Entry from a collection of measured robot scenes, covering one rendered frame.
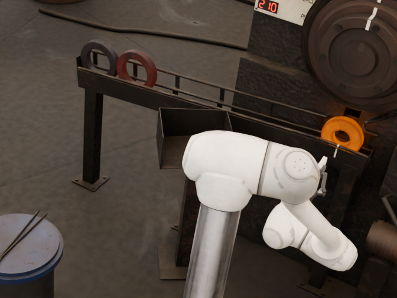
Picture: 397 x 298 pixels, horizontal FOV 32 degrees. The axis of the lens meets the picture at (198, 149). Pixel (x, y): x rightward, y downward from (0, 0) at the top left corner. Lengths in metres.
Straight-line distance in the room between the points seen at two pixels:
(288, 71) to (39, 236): 1.10
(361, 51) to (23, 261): 1.30
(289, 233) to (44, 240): 0.86
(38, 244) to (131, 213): 0.86
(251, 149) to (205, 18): 3.51
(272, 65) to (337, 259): 0.89
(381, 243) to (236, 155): 1.11
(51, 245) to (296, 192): 1.10
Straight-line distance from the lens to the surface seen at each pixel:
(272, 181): 1.61
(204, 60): 4.51
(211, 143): 1.62
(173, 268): 3.00
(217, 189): 1.63
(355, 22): 2.32
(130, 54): 2.91
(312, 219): 1.94
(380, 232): 2.61
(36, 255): 2.43
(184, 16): 5.06
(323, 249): 2.11
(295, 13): 2.63
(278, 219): 2.15
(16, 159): 3.54
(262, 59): 2.75
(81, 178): 3.41
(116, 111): 3.91
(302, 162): 1.59
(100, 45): 2.99
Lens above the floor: 2.14
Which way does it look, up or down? 36 degrees down
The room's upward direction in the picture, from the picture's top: 8 degrees clockwise
